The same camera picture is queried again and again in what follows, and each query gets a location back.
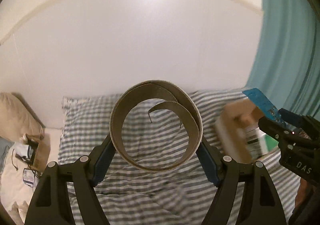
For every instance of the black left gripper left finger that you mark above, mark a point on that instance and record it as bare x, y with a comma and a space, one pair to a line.
51, 202

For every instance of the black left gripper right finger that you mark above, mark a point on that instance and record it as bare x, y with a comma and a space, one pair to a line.
245, 192

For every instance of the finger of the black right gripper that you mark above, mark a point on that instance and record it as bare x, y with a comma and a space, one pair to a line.
278, 132
307, 123

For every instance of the teal packet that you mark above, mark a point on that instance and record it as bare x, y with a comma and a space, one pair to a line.
265, 105

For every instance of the green white medicine box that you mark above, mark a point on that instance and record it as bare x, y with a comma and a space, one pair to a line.
258, 142

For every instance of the white bed sheet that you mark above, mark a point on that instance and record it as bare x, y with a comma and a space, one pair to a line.
15, 195

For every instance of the white charger box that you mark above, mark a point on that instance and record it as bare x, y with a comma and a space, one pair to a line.
30, 178

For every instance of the large open cardboard box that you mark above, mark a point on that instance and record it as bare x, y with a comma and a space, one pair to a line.
230, 128

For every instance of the small cluttered cardboard box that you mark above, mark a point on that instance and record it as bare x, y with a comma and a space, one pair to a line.
41, 150

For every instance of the green curtain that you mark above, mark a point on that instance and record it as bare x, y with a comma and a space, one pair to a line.
286, 67

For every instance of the beige pillow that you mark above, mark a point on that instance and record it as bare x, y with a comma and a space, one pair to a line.
16, 120

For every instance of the white patterned pillow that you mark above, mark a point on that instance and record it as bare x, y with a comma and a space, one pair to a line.
69, 102

